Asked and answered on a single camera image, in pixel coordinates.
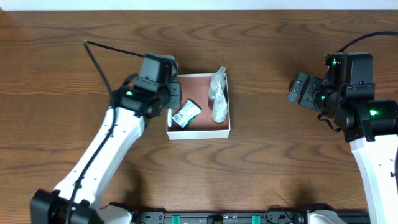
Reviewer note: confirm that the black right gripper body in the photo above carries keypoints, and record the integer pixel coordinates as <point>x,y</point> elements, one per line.
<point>305,90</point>

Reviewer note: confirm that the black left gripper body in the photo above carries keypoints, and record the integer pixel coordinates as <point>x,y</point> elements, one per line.
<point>174,95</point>

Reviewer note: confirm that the white box with pink inside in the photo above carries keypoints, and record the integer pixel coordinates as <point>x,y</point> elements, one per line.
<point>195,87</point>

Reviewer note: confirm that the green white soap packet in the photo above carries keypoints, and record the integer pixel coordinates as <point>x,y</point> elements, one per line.
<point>189,111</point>

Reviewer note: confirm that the clear spray bottle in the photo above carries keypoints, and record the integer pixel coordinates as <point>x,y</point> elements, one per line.
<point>217,79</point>

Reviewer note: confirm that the white leaf-print shampoo tube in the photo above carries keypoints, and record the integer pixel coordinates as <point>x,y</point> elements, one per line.
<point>220,106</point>

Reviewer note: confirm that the green white toothbrush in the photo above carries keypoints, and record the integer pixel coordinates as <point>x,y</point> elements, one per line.
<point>169,117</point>

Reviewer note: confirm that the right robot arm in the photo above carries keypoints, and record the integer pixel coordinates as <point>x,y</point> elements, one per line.
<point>346,102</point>

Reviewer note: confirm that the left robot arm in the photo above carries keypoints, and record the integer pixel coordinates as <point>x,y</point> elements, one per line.
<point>78,197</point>

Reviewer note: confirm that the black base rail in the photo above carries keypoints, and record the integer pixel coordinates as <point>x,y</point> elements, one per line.
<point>217,217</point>

